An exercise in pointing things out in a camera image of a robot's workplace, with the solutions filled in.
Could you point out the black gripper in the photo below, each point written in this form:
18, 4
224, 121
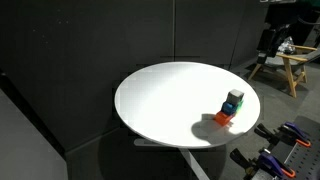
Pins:
273, 40

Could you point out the blue building block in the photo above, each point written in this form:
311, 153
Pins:
228, 108

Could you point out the wooden chair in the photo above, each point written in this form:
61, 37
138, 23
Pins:
293, 66

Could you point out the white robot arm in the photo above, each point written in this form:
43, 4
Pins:
293, 13

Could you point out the purple orange spring clamp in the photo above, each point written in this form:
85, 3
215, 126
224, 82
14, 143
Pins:
270, 163
293, 133

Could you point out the white table pedestal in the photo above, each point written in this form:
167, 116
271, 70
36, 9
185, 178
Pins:
195, 163

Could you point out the perforated metal breadboard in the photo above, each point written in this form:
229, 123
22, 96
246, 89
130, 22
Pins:
306, 156

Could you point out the green building block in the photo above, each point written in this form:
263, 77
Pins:
239, 106

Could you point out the red building block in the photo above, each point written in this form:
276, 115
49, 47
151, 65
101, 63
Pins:
222, 118

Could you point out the crumpled silver bag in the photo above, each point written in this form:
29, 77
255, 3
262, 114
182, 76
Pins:
286, 46

